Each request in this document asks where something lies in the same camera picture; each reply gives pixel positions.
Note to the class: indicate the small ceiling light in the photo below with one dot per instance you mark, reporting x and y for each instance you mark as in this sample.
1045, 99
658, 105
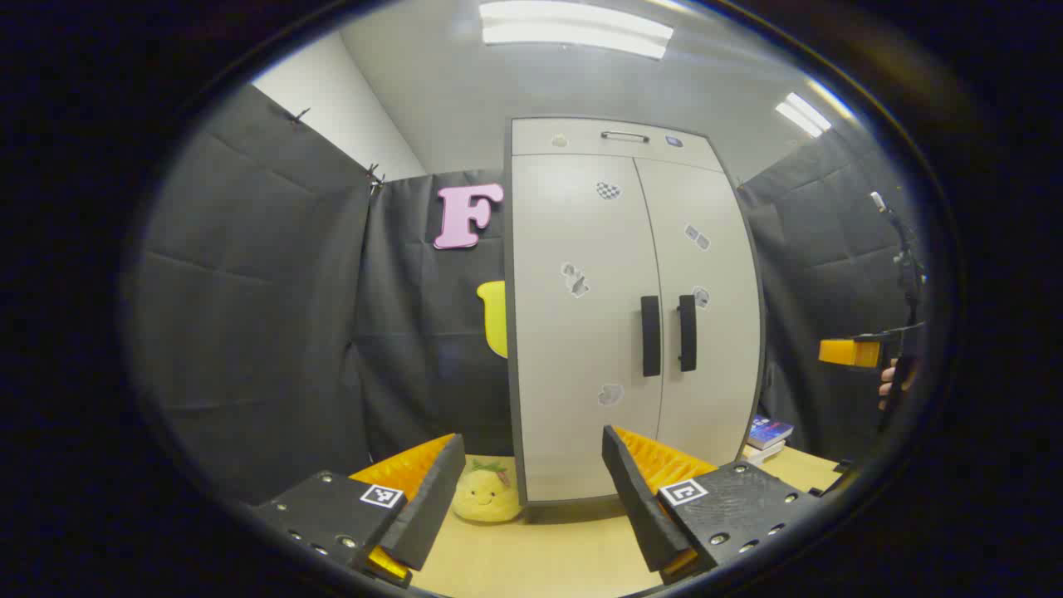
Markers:
803, 115

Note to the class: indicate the white book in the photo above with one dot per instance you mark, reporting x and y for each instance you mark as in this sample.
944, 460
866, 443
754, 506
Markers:
760, 453

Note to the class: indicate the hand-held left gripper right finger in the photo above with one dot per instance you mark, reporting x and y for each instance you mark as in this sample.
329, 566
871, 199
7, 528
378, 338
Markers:
635, 498

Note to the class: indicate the cabinet door with keys sticker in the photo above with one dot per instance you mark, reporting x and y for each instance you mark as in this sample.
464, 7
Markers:
718, 365

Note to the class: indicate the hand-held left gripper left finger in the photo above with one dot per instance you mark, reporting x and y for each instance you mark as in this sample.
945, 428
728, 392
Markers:
432, 498

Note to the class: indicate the black cloth clip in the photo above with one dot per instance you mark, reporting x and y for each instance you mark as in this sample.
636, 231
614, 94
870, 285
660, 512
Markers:
374, 176
299, 115

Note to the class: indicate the cabinet door with checkered sticker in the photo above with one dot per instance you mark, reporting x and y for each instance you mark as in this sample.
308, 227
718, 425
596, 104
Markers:
573, 349

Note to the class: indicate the large ceiling light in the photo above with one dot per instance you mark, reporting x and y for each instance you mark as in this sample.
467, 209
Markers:
573, 29

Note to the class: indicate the white cabinet drawer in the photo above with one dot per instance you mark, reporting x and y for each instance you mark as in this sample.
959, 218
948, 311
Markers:
581, 141

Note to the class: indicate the yellow plush toy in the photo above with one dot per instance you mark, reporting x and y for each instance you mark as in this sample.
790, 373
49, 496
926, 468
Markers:
486, 497

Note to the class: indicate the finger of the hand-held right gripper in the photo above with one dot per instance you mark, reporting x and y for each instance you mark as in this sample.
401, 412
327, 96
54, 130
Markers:
847, 353

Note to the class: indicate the blue book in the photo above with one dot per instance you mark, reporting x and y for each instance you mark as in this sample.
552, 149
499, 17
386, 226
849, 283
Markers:
768, 432

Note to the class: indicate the white double-door shoe cabinet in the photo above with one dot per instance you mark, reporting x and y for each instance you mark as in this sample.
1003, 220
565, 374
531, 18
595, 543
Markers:
531, 137

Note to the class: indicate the black backdrop cloth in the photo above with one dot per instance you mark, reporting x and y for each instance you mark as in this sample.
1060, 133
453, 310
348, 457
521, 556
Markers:
274, 291

